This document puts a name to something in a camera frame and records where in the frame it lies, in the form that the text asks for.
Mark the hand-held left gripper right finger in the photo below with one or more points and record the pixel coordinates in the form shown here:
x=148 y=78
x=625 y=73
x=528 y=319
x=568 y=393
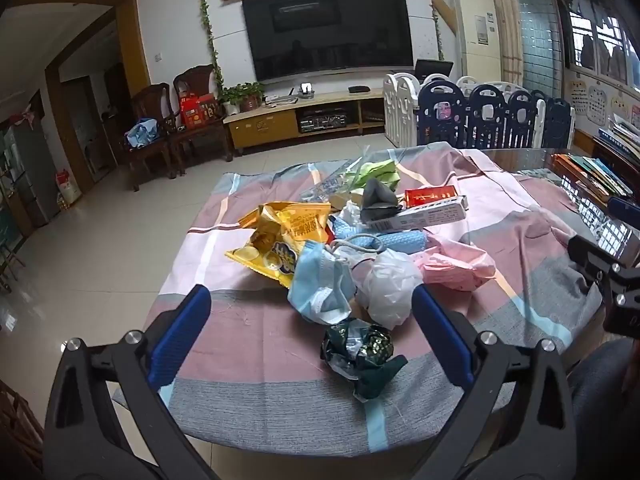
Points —
x=440 y=335

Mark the wooden television cabinet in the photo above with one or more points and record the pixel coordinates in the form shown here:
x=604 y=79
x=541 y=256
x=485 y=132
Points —
x=260 y=127

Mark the red gift box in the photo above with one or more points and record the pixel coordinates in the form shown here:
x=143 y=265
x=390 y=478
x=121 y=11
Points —
x=199 y=112

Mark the grey refrigerator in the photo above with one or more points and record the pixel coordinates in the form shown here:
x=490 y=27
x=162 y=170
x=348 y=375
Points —
x=30 y=170

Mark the clear plastic wrapper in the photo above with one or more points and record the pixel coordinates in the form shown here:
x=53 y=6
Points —
x=325 y=187

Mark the white sack with red print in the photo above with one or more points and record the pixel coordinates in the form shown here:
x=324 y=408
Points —
x=69 y=190

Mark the dark green foil wrapper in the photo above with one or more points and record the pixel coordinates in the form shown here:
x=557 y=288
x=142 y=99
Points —
x=370 y=355

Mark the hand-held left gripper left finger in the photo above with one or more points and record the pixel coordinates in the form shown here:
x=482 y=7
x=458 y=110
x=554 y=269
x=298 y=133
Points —
x=180 y=340

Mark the black monitor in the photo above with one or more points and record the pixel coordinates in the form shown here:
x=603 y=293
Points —
x=434 y=70

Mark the barred window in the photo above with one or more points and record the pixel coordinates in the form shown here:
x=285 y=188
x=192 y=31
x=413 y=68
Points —
x=600 y=35

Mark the potted green plant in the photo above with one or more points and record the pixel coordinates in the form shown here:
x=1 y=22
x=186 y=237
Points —
x=245 y=95

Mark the pink plastic bag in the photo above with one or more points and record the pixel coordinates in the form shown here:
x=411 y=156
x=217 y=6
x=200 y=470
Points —
x=450 y=265

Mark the white tissue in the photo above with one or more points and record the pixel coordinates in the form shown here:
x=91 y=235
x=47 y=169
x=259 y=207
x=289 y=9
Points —
x=350 y=212

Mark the black stereo amplifier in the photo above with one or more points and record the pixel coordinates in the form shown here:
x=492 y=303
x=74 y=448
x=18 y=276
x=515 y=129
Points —
x=324 y=122

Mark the green plastic bag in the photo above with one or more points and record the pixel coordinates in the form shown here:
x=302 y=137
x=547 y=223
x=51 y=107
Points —
x=380 y=170

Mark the plaid pink grey cloth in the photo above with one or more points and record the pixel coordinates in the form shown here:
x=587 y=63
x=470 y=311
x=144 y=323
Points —
x=250 y=340

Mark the beige curtain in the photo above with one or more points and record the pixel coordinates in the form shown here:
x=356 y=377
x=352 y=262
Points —
x=505 y=20

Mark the white plastic bag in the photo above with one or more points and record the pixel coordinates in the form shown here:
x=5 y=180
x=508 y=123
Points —
x=390 y=285

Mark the row of colourful books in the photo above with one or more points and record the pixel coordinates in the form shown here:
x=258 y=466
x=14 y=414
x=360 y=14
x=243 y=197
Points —
x=595 y=172

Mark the green vine garland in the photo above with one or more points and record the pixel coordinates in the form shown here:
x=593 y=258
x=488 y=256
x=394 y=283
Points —
x=436 y=25
x=206 y=20

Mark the blue face mask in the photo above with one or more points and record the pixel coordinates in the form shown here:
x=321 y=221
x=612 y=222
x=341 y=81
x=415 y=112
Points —
x=320 y=285

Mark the yellow snack bag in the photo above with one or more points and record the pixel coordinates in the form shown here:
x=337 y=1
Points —
x=280 y=225

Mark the small desk clock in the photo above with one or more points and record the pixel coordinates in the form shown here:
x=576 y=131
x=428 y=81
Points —
x=306 y=90

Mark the stack of shelf books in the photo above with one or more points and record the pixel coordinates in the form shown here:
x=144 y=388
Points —
x=622 y=135

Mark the red cigarette box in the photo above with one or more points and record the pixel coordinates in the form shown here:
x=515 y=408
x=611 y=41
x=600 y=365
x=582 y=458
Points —
x=430 y=195

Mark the white ointment box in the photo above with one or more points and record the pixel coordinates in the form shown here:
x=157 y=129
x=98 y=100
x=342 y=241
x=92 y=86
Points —
x=430 y=216

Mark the person's grey trouser leg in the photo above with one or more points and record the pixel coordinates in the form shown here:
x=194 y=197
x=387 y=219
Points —
x=597 y=395

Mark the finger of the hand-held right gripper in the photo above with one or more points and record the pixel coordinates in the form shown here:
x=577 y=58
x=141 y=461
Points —
x=590 y=250
x=622 y=210

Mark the blue plastic bag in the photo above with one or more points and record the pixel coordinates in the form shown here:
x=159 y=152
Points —
x=142 y=134

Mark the large black television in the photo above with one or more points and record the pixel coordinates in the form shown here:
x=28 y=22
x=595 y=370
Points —
x=325 y=35

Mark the cream standing air conditioner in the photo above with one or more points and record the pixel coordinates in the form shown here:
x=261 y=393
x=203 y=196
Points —
x=477 y=35

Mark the dark wooden chair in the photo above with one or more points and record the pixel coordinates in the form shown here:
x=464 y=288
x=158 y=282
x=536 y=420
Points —
x=145 y=110
x=200 y=80

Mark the white and navy playpen fence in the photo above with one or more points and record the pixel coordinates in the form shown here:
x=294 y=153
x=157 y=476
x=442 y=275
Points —
x=480 y=115

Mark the blue dotted cloth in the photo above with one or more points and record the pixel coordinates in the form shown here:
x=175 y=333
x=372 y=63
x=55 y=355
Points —
x=400 y=241

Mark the dark grey cloth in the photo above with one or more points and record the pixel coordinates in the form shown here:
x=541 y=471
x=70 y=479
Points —
x=377 y=197

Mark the red wrapper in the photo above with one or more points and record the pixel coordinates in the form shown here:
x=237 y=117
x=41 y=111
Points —
x=329 y=234

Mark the wall learning charts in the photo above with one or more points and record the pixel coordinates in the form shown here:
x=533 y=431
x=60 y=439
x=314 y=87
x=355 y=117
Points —
x=597 y=100

